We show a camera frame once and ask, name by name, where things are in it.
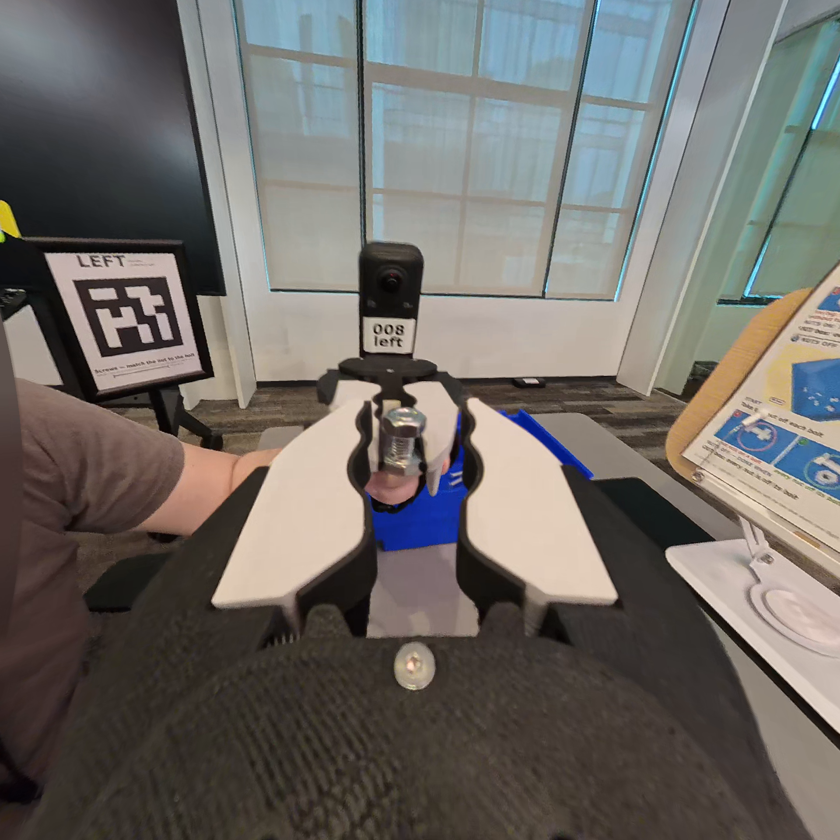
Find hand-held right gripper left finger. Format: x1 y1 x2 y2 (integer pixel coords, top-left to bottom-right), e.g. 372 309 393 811
210 398 378 636

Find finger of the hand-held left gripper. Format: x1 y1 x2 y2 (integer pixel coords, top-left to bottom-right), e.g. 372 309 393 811
402 381 466 497
331 379 388 475

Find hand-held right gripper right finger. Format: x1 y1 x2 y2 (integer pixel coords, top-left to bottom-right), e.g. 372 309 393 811
456 397 621 636

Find silver bolt with nut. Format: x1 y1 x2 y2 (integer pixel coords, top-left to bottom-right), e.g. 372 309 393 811
379 407 428 442

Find blue plastic bin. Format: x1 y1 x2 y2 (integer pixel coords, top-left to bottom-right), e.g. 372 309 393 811
371 408 595 552

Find person's left hand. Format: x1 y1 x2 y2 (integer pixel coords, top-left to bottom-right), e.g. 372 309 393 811
364 459 455 508

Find black pad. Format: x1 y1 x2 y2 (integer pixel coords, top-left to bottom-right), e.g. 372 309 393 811
594 478 716 547

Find large multi-pane window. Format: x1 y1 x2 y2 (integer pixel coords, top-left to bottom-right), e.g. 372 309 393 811
233 0 697 300

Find rounded wooden backing board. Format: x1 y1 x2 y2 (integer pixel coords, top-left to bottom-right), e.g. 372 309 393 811
666 289 815 487

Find black framed marker sign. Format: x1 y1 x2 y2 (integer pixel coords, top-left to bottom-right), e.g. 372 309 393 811
25 238 225 454

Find laminated instruction sheet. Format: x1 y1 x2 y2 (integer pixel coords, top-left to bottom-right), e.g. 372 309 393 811
682 262 840 552

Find small glass window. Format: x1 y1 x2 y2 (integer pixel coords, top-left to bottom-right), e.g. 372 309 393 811
718 20 840 306

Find large black wall display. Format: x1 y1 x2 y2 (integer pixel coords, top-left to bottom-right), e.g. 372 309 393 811
0 0 227 296

